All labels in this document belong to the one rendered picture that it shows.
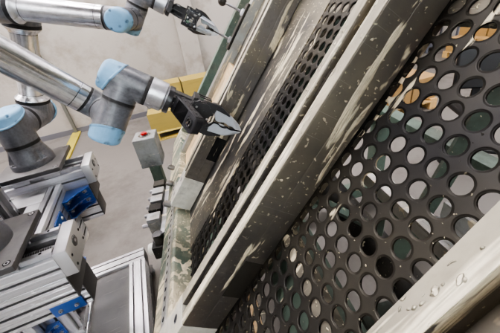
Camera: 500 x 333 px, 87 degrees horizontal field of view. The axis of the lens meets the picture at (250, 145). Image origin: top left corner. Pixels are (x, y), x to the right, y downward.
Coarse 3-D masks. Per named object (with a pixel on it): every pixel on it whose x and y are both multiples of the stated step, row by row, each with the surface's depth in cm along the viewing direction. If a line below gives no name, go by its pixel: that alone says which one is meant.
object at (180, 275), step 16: (176, 144) 146; (176, 160) 127; (176, 176) 112; (176, 208) 92; (176, 224) 85; (176, 240) 79; (176, 256) 74; (160, 272) 80; (176, 272) 70; (160, 288) 74; (176, 288) 66; (160, 304) 69; (160, 320) 64
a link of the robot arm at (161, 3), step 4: (156, 0) 94; (160, 0) 94; (164, 0) 95; (168, 0) 96; (156, 4) 95; (160, 4) 95; (164, 4) 95; (168, 4) 96; (156, 8) 96; (160, 8) 96; (164, 8) 96; (160, 12) 97; (164, 12) 98
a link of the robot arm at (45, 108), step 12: (12, 24) 92; (24, 24) 93; (36, 24) 96; (12, 36) 95; (24, 36) 96; (36, 36) 99; (36, 48) 101; (24, 96) 105; (36, 96) 107; (36, 108) 107; (48, 108) 112; (48, 120) 114
